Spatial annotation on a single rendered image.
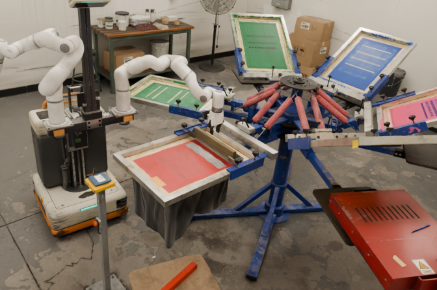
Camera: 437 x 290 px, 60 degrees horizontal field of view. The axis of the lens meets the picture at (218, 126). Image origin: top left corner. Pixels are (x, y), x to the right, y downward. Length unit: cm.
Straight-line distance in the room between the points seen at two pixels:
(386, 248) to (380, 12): 478
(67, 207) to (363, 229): 220
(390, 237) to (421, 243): 14
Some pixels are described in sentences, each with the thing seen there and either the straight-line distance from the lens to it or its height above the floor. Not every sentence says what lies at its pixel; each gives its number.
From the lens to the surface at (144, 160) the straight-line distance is 250.
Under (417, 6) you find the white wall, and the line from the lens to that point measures 613.
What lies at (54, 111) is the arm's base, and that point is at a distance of 254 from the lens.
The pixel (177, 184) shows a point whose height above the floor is 95.
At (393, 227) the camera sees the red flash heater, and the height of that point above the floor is 110.
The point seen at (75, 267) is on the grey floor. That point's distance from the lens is 319.
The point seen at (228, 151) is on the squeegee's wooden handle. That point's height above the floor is 104.
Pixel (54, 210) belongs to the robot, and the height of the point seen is 28.
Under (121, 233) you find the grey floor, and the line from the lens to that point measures 339.
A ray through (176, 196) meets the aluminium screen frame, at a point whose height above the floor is 99.
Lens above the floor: 232
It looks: 27 degrees down
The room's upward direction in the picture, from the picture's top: 6 degrees clockwise
